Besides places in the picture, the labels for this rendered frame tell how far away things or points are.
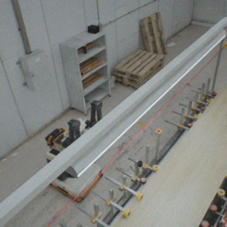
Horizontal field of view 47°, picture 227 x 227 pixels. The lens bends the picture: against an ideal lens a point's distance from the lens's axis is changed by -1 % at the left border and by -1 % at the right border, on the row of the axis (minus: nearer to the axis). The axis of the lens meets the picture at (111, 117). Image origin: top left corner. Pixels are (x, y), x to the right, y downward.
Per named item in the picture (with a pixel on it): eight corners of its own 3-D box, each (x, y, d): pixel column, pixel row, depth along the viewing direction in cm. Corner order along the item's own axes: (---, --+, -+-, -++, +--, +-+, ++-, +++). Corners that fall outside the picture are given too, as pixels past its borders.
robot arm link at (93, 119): (93, 97, 330) (88, 101, 323) (103, 101, 325) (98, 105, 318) (92, 122, 360) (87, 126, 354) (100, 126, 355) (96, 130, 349)
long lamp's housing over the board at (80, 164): (63, 169, 153) (60, 160, 148) (215, 34, 297) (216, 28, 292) (77, 179, 147) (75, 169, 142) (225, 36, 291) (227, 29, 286)
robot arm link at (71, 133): (71, 115, 302) (66, 120, 296) (80, 120, 297) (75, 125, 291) (72, 141, 333) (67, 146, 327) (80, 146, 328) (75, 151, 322)
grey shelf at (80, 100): (71, 109, 592) (58, 43, 496) (96, 90, 646) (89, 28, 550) (85, 115, 570) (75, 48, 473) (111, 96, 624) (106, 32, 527)
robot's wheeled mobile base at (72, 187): (48, 185, 425) (44, 175, 409) (73, 160, 465) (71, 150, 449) (80, 204, 394) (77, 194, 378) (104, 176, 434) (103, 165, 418)
